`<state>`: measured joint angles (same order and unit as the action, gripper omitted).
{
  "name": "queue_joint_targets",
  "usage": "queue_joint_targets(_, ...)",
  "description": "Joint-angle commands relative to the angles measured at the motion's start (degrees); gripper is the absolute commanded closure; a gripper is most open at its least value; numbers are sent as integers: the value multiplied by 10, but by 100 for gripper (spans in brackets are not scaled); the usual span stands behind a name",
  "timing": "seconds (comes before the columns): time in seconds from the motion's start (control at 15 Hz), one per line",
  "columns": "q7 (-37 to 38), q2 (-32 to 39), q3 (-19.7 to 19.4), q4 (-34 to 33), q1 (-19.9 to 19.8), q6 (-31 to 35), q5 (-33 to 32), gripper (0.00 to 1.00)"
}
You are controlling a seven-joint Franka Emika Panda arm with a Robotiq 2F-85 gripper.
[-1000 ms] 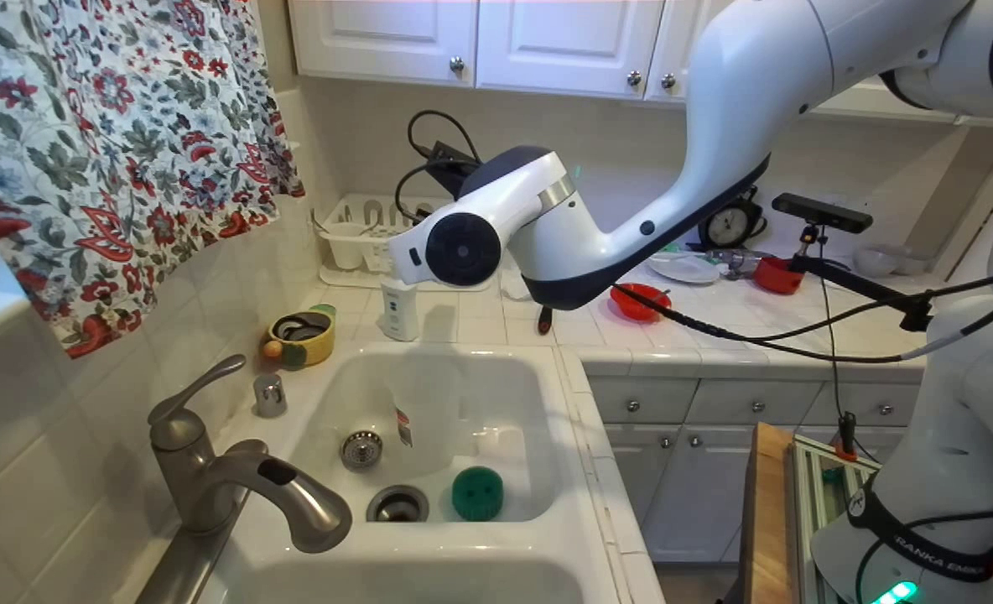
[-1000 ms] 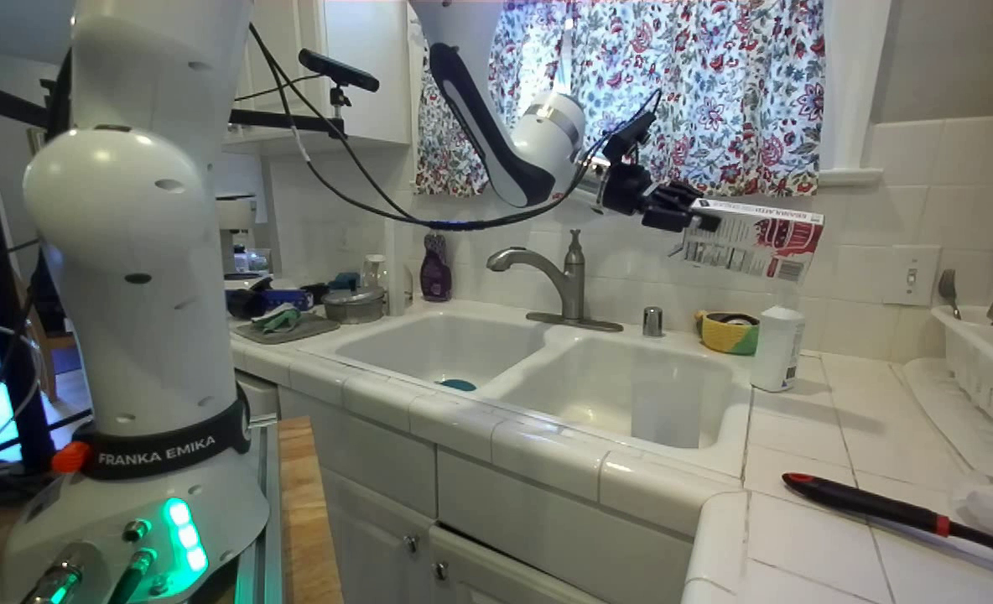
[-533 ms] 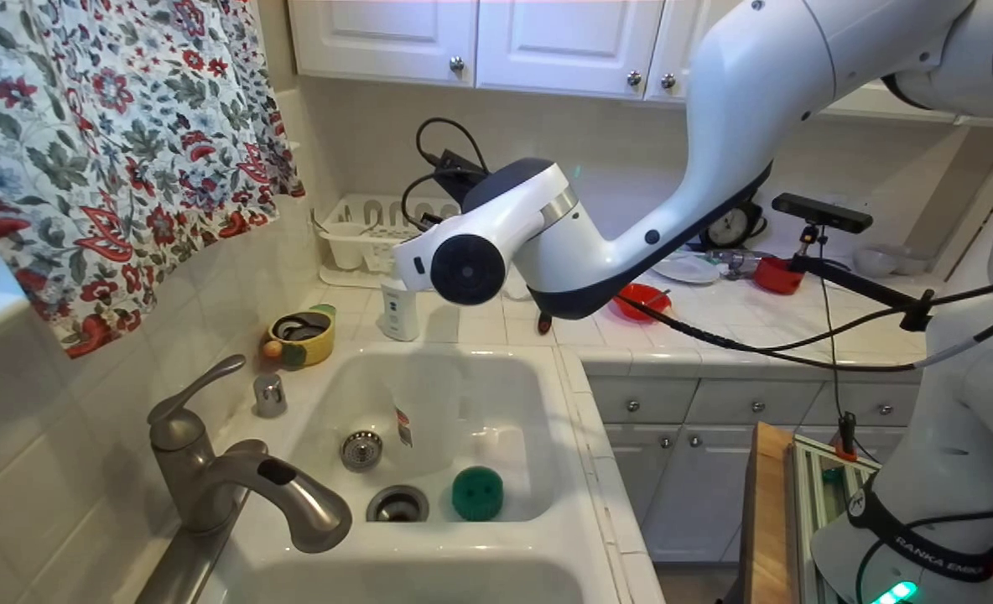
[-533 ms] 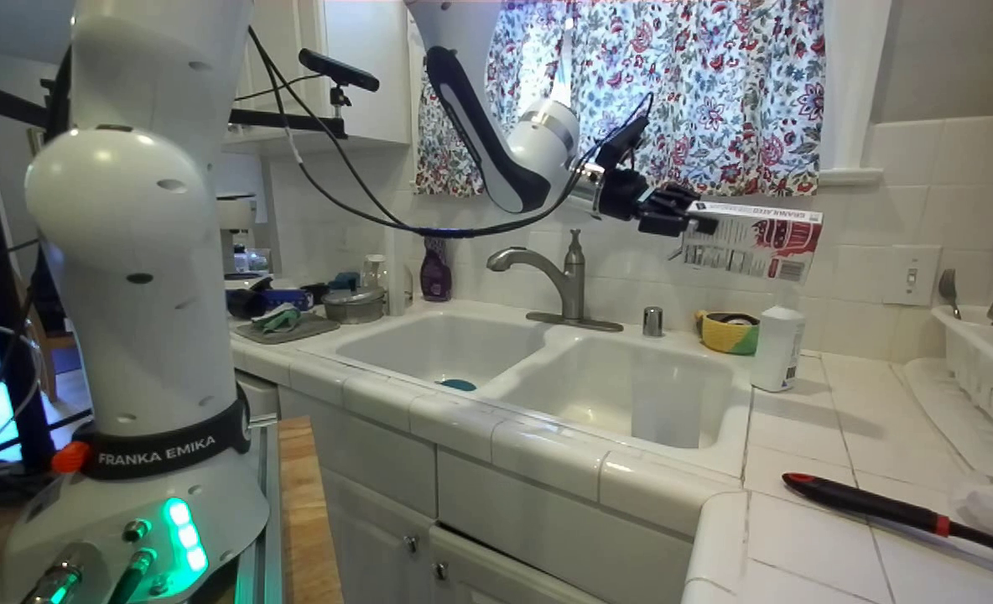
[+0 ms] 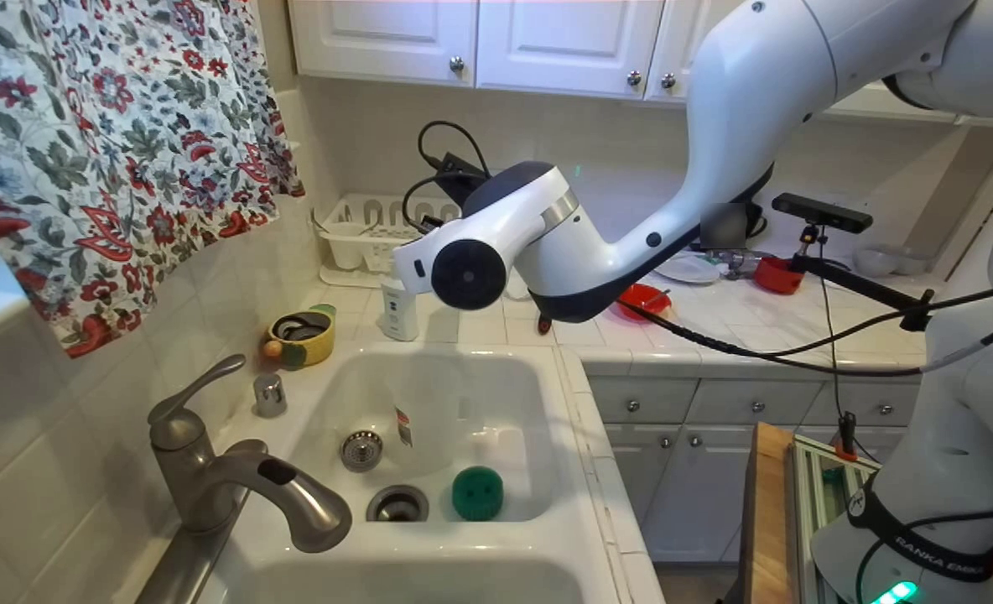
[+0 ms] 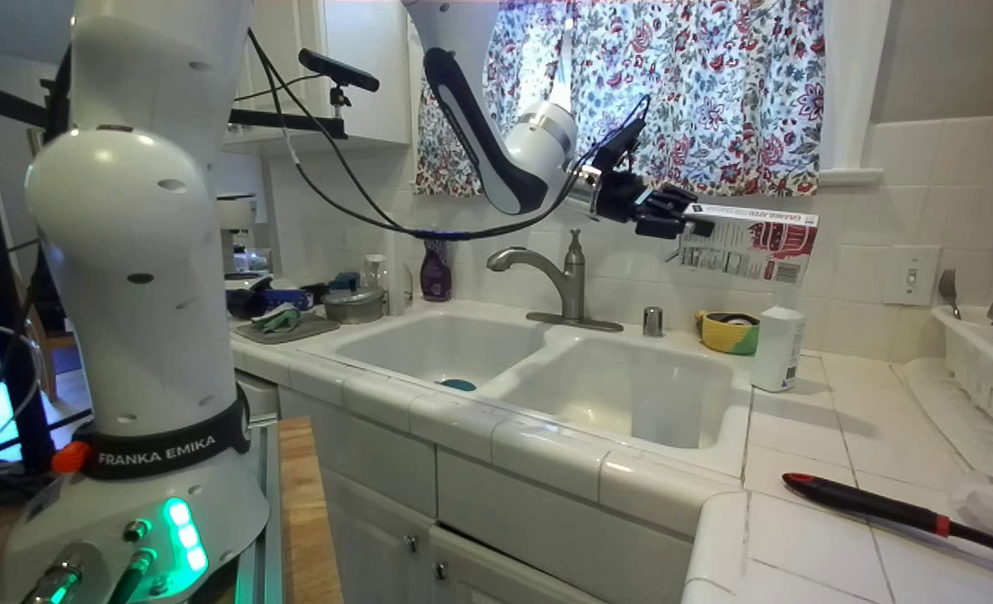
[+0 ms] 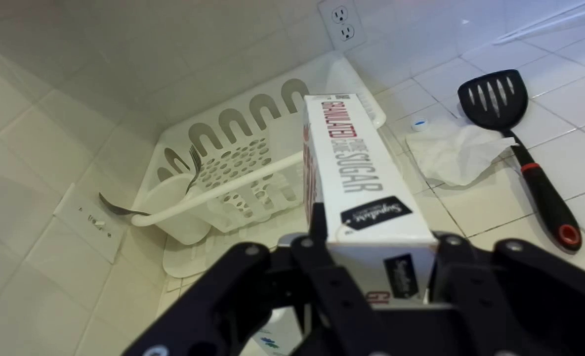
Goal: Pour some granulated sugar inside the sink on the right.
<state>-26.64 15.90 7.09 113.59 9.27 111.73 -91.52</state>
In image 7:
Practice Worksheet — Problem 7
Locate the white bottle cap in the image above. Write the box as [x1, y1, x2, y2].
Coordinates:
[410, 119, 426, 129]

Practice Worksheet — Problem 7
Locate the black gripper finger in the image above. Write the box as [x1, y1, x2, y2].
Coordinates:
[307, 202, 327, 251]

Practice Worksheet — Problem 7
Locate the granulated sugar box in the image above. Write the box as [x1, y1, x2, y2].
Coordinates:
[303, 93, 436, 308]

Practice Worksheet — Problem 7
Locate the white dish rack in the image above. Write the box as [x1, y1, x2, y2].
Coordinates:
[134, 51, 385, 277]

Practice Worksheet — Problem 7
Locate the white crumpled napkin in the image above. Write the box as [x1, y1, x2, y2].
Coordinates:
[406, 125, 515, 188]

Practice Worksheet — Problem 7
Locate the black slotted spatula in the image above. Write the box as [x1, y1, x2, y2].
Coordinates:
[456, 69, 582, 253]

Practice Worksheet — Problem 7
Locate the white wall outlet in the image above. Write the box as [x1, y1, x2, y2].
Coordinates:
[317, 0, 365, 51]

